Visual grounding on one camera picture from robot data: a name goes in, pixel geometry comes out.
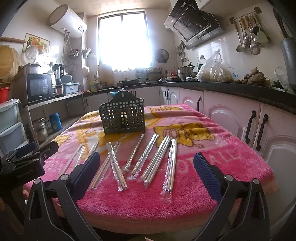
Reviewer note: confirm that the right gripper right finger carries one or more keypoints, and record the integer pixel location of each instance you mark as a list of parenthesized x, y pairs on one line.
[(252, 218)]

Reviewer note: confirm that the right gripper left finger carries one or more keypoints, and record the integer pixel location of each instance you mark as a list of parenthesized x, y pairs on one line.
[(52, 212)]

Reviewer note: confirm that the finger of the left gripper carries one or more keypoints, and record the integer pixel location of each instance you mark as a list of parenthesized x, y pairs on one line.
[(45, 152), (26, 149)]

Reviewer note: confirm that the chopsticks crossed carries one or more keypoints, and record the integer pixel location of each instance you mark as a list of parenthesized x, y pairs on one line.
[(117, 172)]

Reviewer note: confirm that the chopsticks thin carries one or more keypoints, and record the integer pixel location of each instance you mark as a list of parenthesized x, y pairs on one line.
[(129, 162)]

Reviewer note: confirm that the chopsticks wide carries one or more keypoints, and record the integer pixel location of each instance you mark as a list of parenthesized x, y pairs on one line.
[(151, 169)]

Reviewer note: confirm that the white plastic drawer unit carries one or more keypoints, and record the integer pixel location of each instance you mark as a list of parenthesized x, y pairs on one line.
[(12, 131)]

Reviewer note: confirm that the blue cup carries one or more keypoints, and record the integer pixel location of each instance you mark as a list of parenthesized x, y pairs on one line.
[(55, 122)]

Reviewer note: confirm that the steel pot on shelf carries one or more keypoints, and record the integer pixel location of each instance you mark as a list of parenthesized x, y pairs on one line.
[(40, 129)]

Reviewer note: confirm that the red bucket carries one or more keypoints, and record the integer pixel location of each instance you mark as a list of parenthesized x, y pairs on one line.
[(4, 94)]

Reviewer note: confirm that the grey blue storage box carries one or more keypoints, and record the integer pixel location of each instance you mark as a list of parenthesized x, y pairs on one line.
[(71, 88)]

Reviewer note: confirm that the black microwave oven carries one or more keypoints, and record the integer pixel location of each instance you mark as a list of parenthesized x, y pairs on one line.
[(33, 87)]

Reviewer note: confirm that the blender with black base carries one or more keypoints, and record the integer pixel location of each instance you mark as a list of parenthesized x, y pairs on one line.
[(59, 71)]

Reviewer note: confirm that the dark green utensil basket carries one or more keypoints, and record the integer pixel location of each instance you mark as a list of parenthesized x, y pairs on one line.
[(123, 114)]

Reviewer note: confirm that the round bamboo board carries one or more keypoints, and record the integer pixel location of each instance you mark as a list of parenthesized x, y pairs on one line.
[(10, 62)]

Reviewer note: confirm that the white desk fan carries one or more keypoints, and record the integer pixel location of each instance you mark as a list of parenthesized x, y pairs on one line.
[(30, 55)]

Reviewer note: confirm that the pink cartoon bear blanket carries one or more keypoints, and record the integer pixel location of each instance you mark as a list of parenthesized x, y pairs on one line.
[(139, 209)]

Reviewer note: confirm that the white water heater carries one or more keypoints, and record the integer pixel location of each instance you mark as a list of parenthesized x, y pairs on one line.
[(66, 21)]

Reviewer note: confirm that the ginger roots pile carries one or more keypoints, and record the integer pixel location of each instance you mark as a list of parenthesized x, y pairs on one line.
[(256, 78)]

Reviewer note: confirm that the steel cooking pot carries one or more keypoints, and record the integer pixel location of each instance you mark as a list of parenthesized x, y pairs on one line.
[(184, 72)]

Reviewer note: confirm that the clear plastic food bag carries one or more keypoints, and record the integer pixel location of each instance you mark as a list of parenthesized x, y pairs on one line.
[(214, 71)]

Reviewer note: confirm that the oil bottle green label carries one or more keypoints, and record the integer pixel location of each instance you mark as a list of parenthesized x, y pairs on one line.
[(201, 62)]

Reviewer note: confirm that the hanging steel ladle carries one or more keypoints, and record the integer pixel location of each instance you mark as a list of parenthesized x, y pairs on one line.
[(240, 48)]

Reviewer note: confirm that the hanging steel spatula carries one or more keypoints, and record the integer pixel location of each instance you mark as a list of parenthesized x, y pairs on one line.
[(261, 35)]

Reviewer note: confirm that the black range hood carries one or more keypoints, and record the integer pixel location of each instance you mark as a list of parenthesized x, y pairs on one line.
[(192, 25)]

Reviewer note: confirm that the fruit picture on wall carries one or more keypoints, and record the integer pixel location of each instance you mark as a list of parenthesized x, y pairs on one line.
[(41, 43)]

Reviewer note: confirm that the round wall fan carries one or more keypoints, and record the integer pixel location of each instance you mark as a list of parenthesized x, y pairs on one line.
[(162, 56)]

